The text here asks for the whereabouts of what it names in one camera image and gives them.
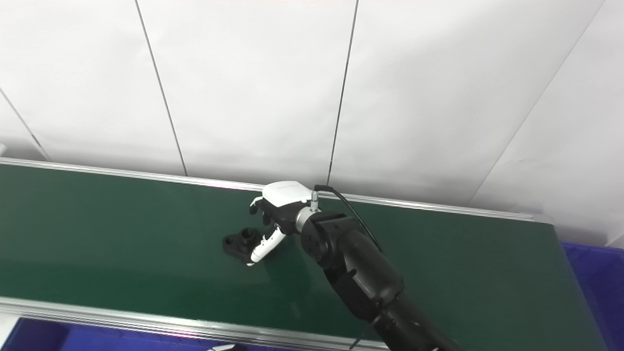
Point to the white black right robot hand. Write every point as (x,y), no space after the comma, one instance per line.
(285,200)

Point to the black flanged metal part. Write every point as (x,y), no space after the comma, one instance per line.
(236,243)

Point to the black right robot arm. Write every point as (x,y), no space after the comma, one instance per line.
(360,273)

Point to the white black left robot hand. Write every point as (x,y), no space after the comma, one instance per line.
(224,347)

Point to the green conveyor belt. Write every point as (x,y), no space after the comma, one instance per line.
(122,243)

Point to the blue plastic bin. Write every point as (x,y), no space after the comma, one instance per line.
(597,287)
(97,339)

